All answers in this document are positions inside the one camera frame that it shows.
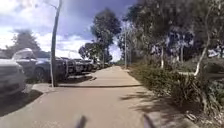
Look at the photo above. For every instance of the pole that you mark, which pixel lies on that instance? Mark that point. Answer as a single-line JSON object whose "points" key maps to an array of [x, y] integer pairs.
{"points": [[125, 50]]}

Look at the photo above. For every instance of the tall dark tree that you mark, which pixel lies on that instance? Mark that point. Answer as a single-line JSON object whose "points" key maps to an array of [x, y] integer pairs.
{"points": [[105, 30]]}

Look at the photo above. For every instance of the tan concrete path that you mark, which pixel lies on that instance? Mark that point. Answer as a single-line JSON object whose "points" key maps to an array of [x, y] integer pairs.
{"points": [[100, 100]]}

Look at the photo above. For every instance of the thin tree trunk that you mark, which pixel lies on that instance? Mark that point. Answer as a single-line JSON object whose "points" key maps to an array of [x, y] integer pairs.
{"points": [[53, 50]]}

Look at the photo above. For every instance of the robot's own part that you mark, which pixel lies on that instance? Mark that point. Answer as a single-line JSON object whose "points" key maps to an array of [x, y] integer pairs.
{"points": [[149, 122], [81, 122]]}

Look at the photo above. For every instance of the row of trees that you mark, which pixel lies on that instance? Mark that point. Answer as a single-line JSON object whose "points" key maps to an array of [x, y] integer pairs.
{"points": [[173, 30]]}

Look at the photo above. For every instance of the row of parked cars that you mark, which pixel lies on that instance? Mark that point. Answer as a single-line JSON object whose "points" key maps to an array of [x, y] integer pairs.
{"points": [[40, 66]]}

